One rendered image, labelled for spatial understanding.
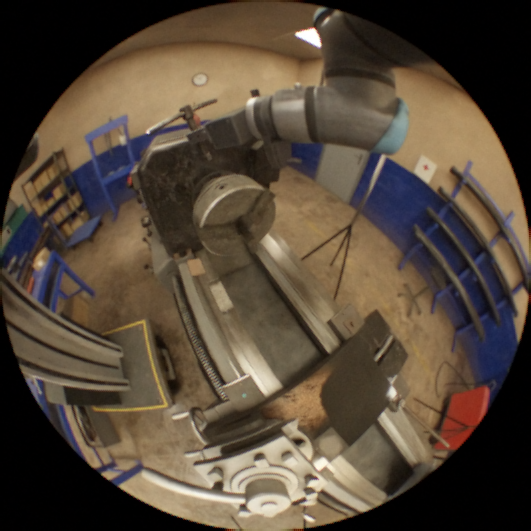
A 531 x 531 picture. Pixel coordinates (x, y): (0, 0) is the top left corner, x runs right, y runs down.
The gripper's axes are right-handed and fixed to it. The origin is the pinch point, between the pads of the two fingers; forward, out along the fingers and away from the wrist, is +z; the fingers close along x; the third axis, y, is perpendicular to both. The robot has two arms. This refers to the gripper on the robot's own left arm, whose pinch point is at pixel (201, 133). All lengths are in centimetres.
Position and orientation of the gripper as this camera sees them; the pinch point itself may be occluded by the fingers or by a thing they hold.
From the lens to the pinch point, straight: 36.8
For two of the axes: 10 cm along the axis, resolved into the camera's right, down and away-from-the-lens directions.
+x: -4.0, 8.5, -3.4
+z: -8.9, -2.7, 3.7
